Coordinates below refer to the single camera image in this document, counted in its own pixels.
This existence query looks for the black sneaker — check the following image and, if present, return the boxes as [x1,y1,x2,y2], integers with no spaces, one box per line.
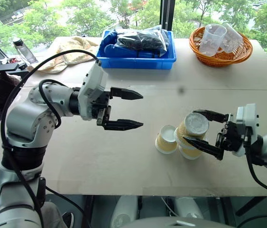
[62,211,75,228]

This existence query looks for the black cable under table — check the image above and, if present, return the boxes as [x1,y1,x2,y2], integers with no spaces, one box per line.
[45,186,87,228]

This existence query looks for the clear water bottle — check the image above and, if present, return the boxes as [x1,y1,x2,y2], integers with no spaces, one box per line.
[12,38,39,65]

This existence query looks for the black chair armrest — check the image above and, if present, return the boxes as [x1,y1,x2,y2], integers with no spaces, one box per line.
[0,62,28,75]

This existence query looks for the clear plastic measuring cup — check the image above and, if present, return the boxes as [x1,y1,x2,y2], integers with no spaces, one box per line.
[220,22,244,54]
[199,23,228,57]

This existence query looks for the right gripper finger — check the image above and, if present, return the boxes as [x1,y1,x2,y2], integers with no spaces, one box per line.
[183,136,225,161]
[193,109,230,124]

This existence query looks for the clear bag of black items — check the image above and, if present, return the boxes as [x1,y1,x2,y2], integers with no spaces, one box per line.
[114,24,171,58]

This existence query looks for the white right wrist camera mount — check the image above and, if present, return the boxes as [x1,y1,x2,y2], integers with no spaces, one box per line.
[232,103,260,157]

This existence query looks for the black table leg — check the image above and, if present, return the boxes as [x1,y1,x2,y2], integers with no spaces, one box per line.
[236,196,267,217]

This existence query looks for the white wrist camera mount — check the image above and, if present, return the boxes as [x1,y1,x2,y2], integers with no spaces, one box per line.
[77,59,109,121]
[232,103,260,157]

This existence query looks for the white rounded robot leg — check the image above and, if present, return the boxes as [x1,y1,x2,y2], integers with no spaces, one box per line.
[111,195,139,228]
[173,196,204,219]

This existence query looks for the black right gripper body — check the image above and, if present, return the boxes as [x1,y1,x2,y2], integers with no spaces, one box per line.
[215,114,243,152]

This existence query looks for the yellow paper cup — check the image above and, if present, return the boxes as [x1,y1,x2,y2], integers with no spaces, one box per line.
[174,112,210,146]
[178,142,204,160]
[155,124,179,155]

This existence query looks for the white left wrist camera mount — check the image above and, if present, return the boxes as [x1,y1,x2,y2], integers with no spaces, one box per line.
[77,59,109,121]

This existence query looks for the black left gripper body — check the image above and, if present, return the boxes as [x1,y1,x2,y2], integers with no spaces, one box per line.
[91,91,112,127]

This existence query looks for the black window frame post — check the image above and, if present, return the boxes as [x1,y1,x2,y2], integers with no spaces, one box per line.
[160,0,175,32]

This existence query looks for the orange wicker basket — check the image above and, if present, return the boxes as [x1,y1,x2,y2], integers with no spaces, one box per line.
[189,26,253,68]

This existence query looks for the beige cloth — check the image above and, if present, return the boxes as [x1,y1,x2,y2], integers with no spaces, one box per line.
[26,36,100,74]

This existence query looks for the blue plastic bin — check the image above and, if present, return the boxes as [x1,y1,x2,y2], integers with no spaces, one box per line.
[96,29,177,70]

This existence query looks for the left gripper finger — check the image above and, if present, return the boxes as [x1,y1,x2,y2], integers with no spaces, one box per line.
[110,87,144,101]
[103,119,144,132]

